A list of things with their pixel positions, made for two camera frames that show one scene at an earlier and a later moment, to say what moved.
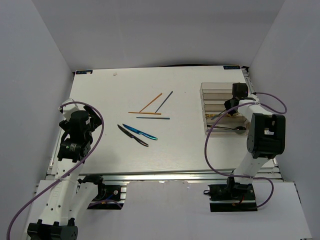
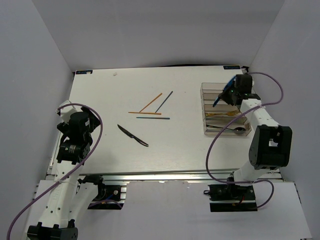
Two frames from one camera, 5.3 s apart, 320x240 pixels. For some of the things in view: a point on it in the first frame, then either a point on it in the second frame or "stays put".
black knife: [133, 136] stays put
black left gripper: [95, 120] stays put
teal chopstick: [154, 117] stays put
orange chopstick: [150, 102] stays put
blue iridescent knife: [140, 132] -> [218, 99]
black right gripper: [227, 104] -> [223, 95]
